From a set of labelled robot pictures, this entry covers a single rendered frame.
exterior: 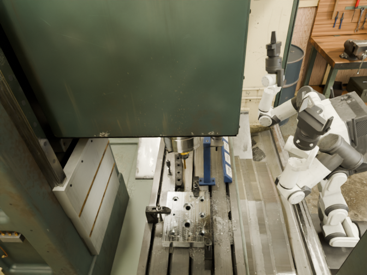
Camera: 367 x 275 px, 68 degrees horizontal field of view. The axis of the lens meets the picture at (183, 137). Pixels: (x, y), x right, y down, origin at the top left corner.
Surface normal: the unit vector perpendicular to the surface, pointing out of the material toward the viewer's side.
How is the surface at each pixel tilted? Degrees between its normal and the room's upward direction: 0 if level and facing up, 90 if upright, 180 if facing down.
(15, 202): 90
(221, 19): 90
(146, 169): 24
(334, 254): 0
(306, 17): 90
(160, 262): 0
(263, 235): 8
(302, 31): 90
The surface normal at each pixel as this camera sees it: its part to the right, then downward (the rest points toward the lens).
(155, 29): -0.05, 0.65
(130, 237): -0.06, -0.76
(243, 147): -0.08, -0.43
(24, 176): 1.00, -0.01
